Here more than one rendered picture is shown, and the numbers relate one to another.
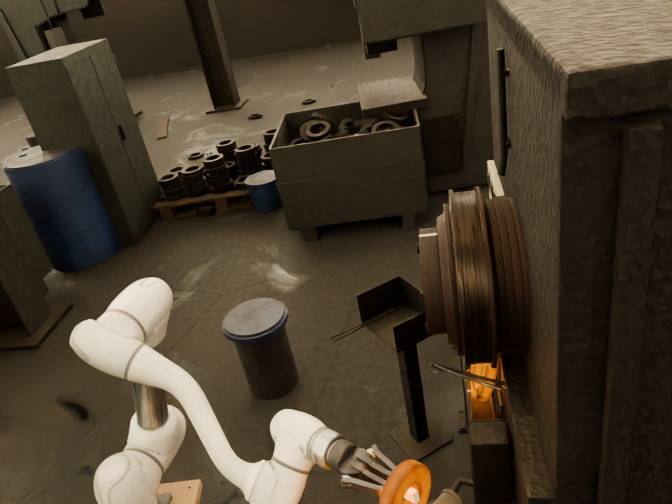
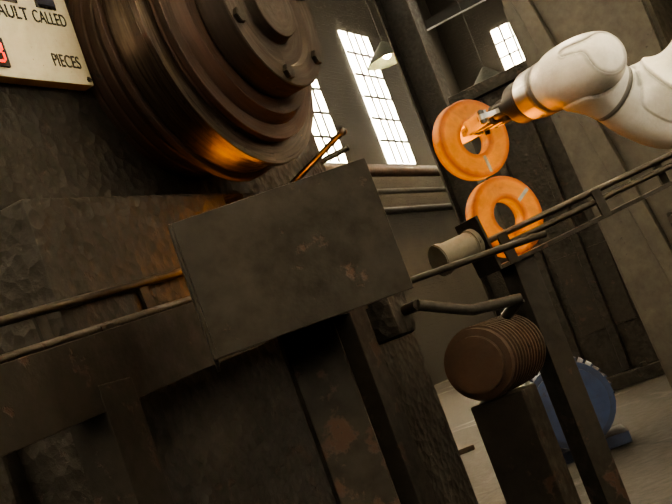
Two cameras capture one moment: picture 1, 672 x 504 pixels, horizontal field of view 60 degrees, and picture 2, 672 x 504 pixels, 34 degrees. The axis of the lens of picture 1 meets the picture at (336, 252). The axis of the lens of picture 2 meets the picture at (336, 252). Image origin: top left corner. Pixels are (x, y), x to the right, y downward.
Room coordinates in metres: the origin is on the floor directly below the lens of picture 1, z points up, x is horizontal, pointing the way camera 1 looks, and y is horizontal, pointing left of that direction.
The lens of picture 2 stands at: (2.91, 0.16, 0.52)
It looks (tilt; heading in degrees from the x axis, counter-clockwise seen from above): 6 degrees up; 194
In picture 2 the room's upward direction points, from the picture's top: 20 degrees counter-clockwise
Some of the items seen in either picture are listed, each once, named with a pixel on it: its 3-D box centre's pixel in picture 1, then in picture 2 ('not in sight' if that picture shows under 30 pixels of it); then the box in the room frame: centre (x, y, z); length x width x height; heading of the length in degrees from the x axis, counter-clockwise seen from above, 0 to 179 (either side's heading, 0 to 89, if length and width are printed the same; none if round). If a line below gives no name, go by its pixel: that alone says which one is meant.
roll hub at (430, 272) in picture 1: (431, 280); (260, 10); (1.27, -0.23, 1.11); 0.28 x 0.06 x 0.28; 167
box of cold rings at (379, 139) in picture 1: (352, 163); not in sight; (4.08, -0.26, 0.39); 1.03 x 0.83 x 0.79; 81
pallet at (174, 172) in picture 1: (226, 170); not in sight; (4.99, 0.82, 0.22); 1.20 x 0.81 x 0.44; 82
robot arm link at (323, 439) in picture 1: (328, 449); (540, 91); (1.01, 0.12, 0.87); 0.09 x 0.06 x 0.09; 133
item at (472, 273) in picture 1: (469, 277); (212, 37); (1.25, -0.33, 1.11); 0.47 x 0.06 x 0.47; 167
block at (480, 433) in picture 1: (492, 463); (362, 278); (1.02, -0.29, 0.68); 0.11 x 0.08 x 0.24; 77
